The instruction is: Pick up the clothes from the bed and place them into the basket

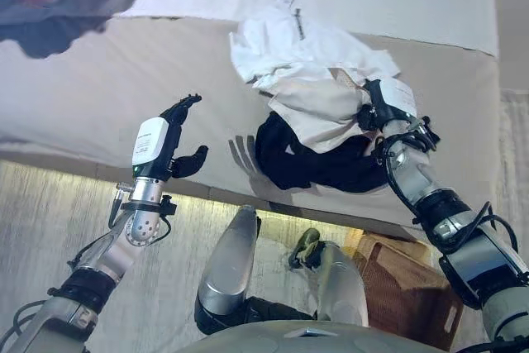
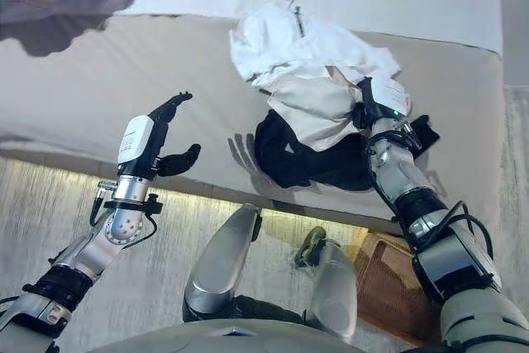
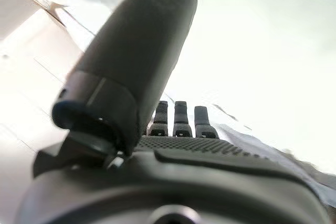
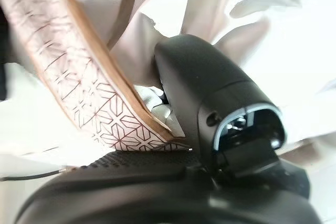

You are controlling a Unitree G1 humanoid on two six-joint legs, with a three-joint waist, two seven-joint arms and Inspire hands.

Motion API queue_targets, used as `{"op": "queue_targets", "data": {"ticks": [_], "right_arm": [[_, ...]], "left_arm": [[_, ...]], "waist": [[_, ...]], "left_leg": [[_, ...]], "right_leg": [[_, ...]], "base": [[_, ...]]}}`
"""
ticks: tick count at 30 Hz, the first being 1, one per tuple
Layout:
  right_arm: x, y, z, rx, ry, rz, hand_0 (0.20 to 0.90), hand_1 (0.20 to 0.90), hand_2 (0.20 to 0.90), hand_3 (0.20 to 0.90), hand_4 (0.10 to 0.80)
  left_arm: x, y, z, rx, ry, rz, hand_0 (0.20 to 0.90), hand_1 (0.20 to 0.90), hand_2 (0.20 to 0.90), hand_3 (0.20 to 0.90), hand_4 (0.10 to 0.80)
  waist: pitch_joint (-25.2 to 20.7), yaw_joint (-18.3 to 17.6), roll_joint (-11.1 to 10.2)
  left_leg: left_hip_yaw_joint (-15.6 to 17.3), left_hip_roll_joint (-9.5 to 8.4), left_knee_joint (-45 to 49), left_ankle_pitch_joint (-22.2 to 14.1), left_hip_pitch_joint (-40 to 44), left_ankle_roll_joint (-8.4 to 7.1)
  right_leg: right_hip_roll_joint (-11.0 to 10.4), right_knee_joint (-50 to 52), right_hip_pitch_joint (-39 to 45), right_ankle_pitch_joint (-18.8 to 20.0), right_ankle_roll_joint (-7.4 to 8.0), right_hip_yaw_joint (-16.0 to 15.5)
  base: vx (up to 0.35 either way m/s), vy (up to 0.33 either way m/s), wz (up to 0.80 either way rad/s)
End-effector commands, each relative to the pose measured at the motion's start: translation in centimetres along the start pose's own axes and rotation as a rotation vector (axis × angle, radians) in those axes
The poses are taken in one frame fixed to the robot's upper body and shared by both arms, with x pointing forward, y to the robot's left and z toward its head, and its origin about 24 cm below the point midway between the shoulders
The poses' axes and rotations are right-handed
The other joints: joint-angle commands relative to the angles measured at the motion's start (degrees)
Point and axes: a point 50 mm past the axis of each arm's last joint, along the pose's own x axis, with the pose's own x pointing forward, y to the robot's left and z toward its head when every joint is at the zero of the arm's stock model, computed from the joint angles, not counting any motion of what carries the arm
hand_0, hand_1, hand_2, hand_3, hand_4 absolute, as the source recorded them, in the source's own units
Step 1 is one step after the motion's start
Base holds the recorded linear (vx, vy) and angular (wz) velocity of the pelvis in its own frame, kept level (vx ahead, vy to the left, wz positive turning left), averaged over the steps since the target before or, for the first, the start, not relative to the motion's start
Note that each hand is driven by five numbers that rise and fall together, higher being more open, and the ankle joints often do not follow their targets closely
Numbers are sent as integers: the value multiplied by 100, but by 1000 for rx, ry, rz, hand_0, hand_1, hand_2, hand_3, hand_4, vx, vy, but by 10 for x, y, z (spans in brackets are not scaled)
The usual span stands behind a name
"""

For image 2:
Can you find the dark right robot foot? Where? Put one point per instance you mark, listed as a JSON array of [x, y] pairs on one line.
[[312, 245]]

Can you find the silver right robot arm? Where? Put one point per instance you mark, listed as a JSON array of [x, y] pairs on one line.
[[450, 262]]

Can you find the white shirt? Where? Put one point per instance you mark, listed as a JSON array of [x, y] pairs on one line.
[[281, 43]]

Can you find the grey robot torso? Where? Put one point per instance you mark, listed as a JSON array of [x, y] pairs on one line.
[[231, 338]]

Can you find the black trousers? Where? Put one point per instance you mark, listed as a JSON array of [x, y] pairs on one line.
[[330, 167]]

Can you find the bed with beige cover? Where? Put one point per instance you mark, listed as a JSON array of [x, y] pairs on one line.
[[124, 92]]

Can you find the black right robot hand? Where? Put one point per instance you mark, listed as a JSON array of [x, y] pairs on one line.
[[388, 94]]

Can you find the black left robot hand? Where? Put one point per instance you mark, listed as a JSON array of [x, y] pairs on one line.
[[140, 138]]

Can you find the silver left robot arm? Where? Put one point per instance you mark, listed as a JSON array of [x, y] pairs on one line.
[[91, 254]]

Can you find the brown woven basket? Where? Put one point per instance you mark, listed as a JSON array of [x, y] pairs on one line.
[[384, 287]]

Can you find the cream beige garment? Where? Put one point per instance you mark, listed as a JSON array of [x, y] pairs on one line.
[[314, 109]]

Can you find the silver robot leg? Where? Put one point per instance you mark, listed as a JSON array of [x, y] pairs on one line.
[[223, 254], [335, 287]]

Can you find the silver right robot leg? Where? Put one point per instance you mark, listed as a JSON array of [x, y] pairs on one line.
[[335, 287]]

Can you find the silver left robot leg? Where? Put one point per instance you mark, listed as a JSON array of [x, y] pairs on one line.
[[223, 254]]

